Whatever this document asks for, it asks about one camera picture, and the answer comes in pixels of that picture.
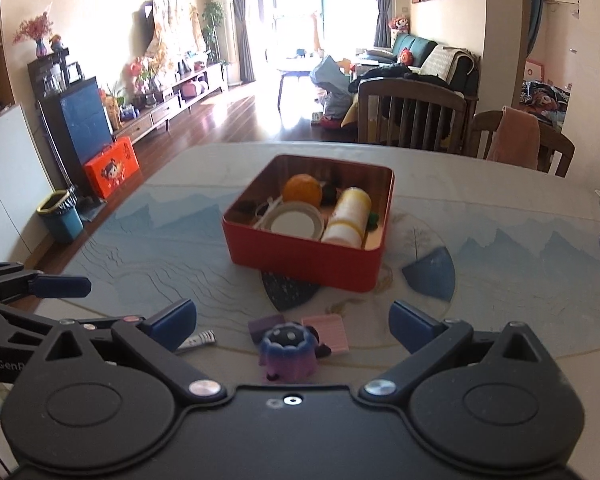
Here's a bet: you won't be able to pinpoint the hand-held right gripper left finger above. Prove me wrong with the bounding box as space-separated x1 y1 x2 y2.
42 297 228 403

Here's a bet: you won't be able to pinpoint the tape roll with pink label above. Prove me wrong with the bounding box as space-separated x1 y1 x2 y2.
257 201 327 241

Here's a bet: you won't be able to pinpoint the grey curtain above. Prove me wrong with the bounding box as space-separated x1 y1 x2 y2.
370 0 399 48
227 0 257 83

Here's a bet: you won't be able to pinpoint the orange gift box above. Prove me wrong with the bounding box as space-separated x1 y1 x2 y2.
83 136 141 200

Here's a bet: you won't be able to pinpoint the wooden slatted chair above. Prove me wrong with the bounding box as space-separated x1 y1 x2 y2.
357 79 468 155

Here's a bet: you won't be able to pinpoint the white sunglasses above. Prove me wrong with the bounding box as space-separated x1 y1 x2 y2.
252 197 287 229

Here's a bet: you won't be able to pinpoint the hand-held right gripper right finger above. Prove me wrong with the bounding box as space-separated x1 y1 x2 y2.
357 300 557 403

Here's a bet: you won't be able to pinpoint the cloth covered television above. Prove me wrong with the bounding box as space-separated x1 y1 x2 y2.
141 0 207 62

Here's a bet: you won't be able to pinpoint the pink flowers in vase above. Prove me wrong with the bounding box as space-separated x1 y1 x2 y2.
12 12 54 58

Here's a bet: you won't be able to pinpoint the small purple block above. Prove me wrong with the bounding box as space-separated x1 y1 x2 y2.
248 314 286 345

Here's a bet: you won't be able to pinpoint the pink rectangular block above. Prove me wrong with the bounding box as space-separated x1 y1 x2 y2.
301 313 351 352

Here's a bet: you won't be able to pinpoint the standing air conditioner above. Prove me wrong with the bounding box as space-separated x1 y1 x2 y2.
209 0 242 89

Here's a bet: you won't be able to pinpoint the blue trash bin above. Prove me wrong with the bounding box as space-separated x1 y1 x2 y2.
36 190 84 244

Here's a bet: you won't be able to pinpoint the green houseplant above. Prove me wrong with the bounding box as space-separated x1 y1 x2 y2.
202 0 227 64

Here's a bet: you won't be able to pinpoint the purple blue squishy toy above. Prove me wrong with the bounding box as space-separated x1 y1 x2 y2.
258 325 332 383

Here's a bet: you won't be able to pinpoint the dark green sofa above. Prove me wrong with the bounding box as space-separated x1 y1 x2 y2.
355 34 481 111

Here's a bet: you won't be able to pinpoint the red tin box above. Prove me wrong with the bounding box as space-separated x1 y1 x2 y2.
222 154 396 293

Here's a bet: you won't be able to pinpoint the silver nail clipper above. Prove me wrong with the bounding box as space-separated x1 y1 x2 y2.
177 329 217 352

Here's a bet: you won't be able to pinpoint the pink towel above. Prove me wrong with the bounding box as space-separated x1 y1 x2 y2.
486 106 541 170

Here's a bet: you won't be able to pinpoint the orange fruit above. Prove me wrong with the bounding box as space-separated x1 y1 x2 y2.
282 174 324 207

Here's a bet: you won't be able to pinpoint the white cabinet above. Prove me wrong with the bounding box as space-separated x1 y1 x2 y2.
0 102 54 262

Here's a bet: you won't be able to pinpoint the printed bedding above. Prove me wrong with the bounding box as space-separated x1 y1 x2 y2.
520 80 572 122

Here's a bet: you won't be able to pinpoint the beige blanket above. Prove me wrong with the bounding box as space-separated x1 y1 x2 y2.
420 45 473 81

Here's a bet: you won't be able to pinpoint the dark cabinet blue panel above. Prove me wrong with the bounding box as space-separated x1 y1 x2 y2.
27 50 115 197

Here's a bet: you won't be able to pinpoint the yellow white bottle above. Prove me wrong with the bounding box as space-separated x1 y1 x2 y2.
321 186 372 249

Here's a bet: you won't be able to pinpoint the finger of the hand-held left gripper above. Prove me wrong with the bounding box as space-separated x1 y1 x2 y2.
0 305 147 386
0 261 92 306

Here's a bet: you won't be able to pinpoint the grey blue bag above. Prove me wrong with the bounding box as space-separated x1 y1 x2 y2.
309 55 353 117

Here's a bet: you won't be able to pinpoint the coffee table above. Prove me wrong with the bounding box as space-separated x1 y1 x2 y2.
275 57 331 107

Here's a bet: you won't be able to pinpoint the black clothes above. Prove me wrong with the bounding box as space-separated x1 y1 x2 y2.
350 66 448 95

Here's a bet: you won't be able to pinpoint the wooden television cabinet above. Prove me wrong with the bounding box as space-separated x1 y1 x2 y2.
112 62 229 144

